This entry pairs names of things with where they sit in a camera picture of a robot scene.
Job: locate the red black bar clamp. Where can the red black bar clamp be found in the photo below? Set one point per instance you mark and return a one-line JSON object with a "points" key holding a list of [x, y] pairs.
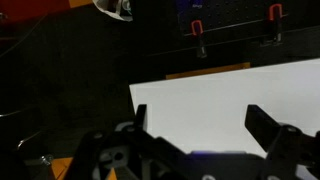
{"points": [[196, 28], [275, 12]]}

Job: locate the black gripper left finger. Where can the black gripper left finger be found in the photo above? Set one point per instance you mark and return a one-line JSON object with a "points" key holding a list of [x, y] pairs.
{"points": [[141, 115]]}

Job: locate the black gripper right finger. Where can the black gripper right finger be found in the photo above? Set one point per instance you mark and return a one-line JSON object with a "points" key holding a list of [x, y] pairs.
{"points": [[261, 125]]}

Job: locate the red orange box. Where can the red orange box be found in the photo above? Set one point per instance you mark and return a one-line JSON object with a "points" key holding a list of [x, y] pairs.
{"points": [[30, 8]]}

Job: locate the black perforated mounting board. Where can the black perforated mounting board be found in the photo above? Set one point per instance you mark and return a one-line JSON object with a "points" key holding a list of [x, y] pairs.
{"points": [[233, 23]]}

